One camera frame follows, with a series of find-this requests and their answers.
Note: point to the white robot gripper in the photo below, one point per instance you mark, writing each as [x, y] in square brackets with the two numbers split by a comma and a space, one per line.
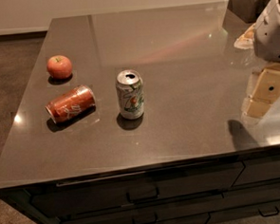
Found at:
[272, 34]

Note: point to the white green 7up can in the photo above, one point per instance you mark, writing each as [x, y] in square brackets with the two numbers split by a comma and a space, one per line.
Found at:
[129, 87]

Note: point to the red soda can lying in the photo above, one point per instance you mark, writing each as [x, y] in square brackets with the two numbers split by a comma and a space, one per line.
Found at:
[71, 104]

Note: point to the dark drawer cabinet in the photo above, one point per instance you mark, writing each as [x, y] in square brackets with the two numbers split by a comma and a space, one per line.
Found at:
[205, 192]

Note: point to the red apple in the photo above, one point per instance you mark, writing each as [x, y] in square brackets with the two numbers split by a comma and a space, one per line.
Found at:
[59, 67]

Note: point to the lower right drawer handle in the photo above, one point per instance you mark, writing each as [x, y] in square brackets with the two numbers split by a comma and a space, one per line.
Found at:
[268, 211]

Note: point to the drawer handle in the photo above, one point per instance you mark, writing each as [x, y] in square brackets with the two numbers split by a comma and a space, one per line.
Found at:
[143, 193]
[268, 211]

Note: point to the top left drawer handle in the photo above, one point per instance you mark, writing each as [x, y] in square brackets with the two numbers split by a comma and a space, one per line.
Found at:
[143, 193]

